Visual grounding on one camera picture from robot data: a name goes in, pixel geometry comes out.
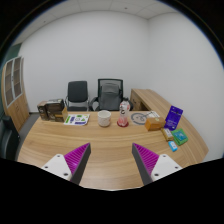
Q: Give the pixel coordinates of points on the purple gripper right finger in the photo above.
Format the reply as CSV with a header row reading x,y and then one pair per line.
x,y
152,166

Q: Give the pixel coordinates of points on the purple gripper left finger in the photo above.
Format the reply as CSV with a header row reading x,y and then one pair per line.
x,y
70,166

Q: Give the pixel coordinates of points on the clear plastic water bottle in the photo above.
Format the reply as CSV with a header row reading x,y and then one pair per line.
x,y
124,109

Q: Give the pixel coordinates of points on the small blue white box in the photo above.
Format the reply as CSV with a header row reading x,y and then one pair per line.
x,y
172,146

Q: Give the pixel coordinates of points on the small tan packet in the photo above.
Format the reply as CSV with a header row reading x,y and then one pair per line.
x,y
167,134

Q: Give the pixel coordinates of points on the green box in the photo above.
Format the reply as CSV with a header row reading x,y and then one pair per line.
x,y
179,136

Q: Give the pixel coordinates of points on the white green leaflet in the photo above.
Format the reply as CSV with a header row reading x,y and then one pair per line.
x,y
77,119

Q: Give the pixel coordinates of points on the round grey white coaster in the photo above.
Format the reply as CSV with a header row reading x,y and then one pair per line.
x,y
139,118

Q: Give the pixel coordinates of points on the red round coaster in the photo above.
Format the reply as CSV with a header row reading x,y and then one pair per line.
x,y
122,124

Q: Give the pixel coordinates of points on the purple standing booklet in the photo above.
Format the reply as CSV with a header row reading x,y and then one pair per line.
x,y
173,118

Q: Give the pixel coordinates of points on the white ceramic mug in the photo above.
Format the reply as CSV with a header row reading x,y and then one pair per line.
x,y
104,118

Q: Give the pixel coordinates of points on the dark brown boxes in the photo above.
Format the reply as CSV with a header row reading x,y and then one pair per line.
x,y
53,110

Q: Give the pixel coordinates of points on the black visitor chair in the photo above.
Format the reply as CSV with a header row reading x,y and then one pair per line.
x,y
77,98

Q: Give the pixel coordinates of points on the wooden side desk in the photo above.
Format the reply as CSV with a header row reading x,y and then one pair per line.
x,y
146,99

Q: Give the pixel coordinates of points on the black chair at left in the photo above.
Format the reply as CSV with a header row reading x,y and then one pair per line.
x,y
9,139

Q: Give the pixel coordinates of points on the grey mesh office chair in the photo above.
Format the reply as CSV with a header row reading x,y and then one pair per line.
x,y
110,95

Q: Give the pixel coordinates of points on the wooden cabinet with glass doors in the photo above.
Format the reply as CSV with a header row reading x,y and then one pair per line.
x,y
13,92

